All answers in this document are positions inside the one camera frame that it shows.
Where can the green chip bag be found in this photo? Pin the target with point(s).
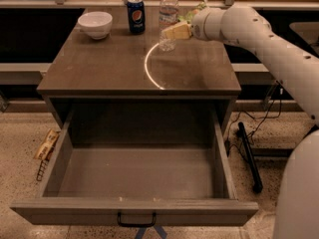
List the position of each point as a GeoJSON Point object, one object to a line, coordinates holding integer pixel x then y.
{"type": "Point", "coordinates": [187, 17]}

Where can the blue floor tape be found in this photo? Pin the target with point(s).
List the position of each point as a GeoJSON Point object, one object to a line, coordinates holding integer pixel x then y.
{"type": "Point", "coordinates": [157, 231]}

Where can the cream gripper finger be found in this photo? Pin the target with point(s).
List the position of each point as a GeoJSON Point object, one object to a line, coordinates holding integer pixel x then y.
{"type": "Point", "coordinates": [178, 31]}

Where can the black drawer handle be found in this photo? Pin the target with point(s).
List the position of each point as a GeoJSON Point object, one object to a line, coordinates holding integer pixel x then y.
{"type": "Point", "coordinates": [136, 221]}

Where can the black floor bar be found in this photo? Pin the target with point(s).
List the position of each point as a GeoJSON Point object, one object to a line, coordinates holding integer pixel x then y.
{"type": "Point", "coordinates": [257, 183]}

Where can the small wire rack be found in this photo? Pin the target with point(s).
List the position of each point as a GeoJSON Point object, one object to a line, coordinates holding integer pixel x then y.
{"type": "Point", "coordinates": [41, 170]}

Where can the blue Pepsi can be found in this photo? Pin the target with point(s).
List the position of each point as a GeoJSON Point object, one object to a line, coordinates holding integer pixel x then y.
{"type": "Point", "coordinates": [136, 14]}

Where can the open grey top drawer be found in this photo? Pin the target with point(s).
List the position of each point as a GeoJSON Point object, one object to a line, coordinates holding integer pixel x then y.
{"type": "Point", "coordinates": [174, 165]}

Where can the grey cabinet body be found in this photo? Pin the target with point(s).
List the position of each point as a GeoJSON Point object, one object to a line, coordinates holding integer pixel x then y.
{"type": "Point", "coordinates": [127, 66]}

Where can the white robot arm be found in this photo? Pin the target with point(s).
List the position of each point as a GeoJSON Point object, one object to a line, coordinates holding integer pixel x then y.
{"type": "Point", "coordinates": [297, 210]}

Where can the white ceramic bowl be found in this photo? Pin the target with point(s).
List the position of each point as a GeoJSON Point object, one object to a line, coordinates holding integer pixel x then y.
{"type": "Point", "coordinates": [97, 24]}

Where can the clear plastic water bottle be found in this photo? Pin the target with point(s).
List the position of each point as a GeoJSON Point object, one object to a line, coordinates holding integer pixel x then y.
{"type": "Point", "coordinates": [168, 12]}

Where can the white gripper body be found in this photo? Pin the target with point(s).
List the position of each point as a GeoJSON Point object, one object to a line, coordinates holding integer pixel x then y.
{"type": "Point", "coordinates": [199, 25]}

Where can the yellow snack bag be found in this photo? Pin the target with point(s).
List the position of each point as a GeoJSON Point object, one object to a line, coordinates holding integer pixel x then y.
{"type": "Point", "coordinates": [47, 145]}

